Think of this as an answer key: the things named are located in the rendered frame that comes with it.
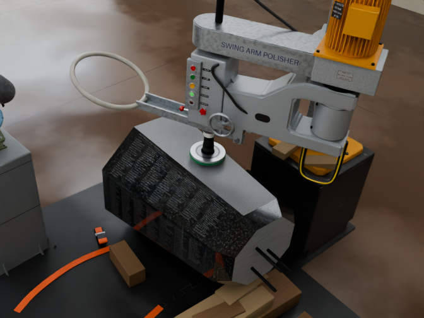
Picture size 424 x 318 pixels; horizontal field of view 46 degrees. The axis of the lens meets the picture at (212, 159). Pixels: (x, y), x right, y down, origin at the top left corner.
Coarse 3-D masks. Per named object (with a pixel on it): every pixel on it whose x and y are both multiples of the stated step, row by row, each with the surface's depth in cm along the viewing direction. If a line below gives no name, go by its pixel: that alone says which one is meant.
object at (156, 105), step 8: (152, 96) 301; (144, 104) 292; (152, 104) 300; (160, 104) 301; (168, 104) 299; (176, 104) 297; (184, 104) 296; (152, 112) 293; (160, 112) 291; (168, 112) 288; (176, 112) 296; (184, 112) 297; (176, 120) 289; (184, 120) 287; (200, 128) 286; (208, 128) 283; (224, 128) 280; (232, 136) 280
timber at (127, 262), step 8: (112, 248) 338; (120, 248) 339; (128, 248) 339; (112, 256) 339; (120, 256) 333; (128, 256) 333; (136, 256) 334; (120, 264) 330; (128, 264) 328; (136, 264) 328; (120, 272) 335; (128, 272) 323; (136, 272) 324; (144, 272) 328; (128, 280) 325; (136, 280) 328; (144, 280) 333
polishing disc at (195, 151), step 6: (198, 144) 305; (216, 144) 306; (192, 150) 300; (198, 150) 301; (216, 150) 302; (222, 150) 302; (192, 156) 296; (198, 156) 296; (204, 156) 296; (210, 156) 296; (216, 156) 297; (222, 156) 297; (204, 162) 293; (210, 162) 293; (216, 162) 294
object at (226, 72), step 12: (204, 60) 254; (216, 60) 251; (228, 60) 253; (204, 72) 258; (216, 72) 255; (228, 72) 258; (204, 84) 262; (216, 84) 259; (228, 84) 265; (216, 96) 263; (204, 108) 270; (216, 108) 267; (192, 120) 278; (204, 120) 275
